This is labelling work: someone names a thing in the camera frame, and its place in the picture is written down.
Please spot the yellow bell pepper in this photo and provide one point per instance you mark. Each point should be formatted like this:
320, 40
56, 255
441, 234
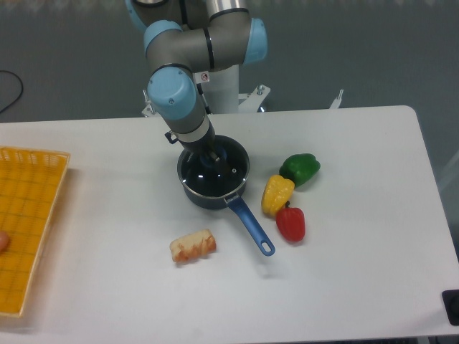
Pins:
278, 190

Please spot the glass lid blue knob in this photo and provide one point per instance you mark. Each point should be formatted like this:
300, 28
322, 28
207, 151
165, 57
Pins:
200, 175

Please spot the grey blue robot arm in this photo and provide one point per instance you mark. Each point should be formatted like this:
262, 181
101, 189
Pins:
182, 38

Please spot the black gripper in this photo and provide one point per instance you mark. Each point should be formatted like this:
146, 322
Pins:
201, 141

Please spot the black device at table edge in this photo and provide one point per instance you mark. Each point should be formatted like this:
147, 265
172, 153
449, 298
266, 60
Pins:
451, 303

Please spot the green bell pepper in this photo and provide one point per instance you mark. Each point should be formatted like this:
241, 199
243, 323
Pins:
300, 168

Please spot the dark pot blue handle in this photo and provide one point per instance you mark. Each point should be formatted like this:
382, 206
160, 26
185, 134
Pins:
236, 203

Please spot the toasted bread piece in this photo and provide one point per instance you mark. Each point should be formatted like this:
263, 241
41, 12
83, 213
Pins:
192, 246

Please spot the yellow plastic basket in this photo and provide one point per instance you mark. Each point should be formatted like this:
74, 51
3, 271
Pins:
31, 180

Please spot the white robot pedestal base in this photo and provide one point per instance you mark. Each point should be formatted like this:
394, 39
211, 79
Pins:
220, 92

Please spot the red bell pepper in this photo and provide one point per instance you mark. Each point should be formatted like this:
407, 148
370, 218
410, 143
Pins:
291, 223

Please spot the pinkish object in basket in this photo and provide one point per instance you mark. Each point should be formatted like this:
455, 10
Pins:
4, 241

